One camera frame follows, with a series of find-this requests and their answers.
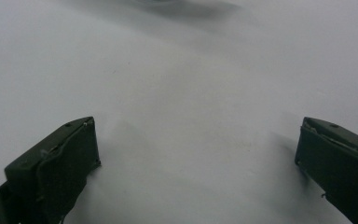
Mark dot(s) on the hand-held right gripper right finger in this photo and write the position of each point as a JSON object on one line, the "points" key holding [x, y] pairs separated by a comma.
{"points": [[338, 161]]}

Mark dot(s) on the white table mat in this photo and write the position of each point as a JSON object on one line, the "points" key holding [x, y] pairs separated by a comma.
{"points": [[183, 93]]}

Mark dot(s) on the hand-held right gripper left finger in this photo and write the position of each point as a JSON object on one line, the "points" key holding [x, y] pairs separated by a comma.
{"points": [[59, 165]]}

